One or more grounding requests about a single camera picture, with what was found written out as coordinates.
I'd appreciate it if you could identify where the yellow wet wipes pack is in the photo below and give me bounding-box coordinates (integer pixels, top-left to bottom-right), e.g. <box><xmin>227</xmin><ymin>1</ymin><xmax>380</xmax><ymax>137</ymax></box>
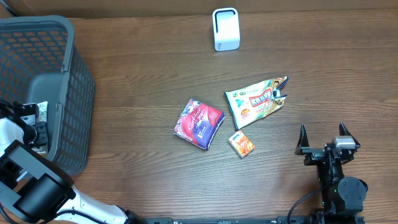
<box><xmin>224</xmin><ymin>76</ymin><xmax>289</xmax><ymax>130</ymax></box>

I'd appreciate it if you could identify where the Kleenex tissue pack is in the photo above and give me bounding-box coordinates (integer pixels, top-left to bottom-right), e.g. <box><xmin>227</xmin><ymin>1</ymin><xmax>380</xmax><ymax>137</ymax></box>
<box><xmin>228</xmin><ymin>130</ymin><xmax>255</xmax><ymax>158</ymax></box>

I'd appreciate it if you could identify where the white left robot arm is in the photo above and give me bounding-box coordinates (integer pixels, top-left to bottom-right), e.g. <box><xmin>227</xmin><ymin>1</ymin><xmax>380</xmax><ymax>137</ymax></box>
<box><xmin>1</xmin><ymin>100</ymin><xmax>145</xmax><ymax>224</ymax></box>

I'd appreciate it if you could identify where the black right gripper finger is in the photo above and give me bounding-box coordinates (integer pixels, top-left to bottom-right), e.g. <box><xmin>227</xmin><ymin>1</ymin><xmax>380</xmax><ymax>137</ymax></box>
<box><xmin>339</xmin><ymin>123</ymin><xmax>361</xmax><ymax>148</ymax></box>
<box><xmin>295</xmin><ymin>124</ymin><xmax>310</xmax><ymax>155</ymax></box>

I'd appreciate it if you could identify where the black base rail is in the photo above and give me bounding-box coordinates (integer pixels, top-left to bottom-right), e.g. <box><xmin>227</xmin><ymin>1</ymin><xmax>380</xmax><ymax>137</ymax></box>
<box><xmin>136</xmin><ymin>216</ymin><xmax>365</xmax><ymax>224</ymax></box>

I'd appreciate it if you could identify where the white barcode scanner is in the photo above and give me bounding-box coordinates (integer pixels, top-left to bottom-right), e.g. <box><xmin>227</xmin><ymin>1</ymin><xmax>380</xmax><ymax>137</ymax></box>
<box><xmin>212</xmin><ymin>7</ymin><xmax>241</xmax><ymax>52</ymax></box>

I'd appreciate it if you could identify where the grey plastic basket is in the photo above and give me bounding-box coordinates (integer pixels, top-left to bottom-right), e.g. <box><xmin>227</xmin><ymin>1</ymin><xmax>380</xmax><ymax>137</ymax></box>
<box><xmin>1</xmin><ymin>16</ymin><xmax>95</xmax><ymax>175</ymax></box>

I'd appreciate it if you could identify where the red Carefree pad pack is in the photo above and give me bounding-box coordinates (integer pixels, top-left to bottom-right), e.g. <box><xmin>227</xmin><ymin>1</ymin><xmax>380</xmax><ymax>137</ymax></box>
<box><xmin>174</xmin><ymin>99</ymin><xmax>224</xmax><ymax>150</ymax></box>

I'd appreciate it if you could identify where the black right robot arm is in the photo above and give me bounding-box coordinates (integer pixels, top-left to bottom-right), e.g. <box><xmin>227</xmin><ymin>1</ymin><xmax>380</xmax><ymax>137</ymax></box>
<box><xmin>287</xmin><ymin>123</ymin><xmax>368</xmax><ymax>223</ymax></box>

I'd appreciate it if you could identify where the white Pantene shampoo tube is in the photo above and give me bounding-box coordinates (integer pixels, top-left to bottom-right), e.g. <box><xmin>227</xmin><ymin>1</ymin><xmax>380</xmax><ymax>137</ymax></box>
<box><xmin>30</xmin><ymin>101</ymin><xmax>49</xmax><ymax>155</ymax></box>

